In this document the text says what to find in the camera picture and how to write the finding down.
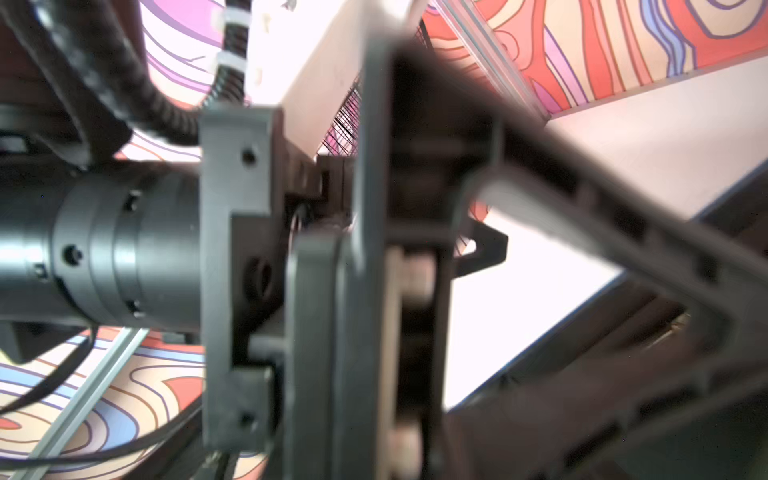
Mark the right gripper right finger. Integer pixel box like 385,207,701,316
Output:
443,120,767,479

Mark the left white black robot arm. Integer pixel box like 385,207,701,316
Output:
1,1,330,479

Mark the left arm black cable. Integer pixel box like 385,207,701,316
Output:
0,0,253,148

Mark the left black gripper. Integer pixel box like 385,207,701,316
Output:
199,106,354,479

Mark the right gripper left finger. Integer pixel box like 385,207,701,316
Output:
335,35,505,479

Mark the teal file folder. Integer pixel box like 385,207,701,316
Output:
441,167,767,479

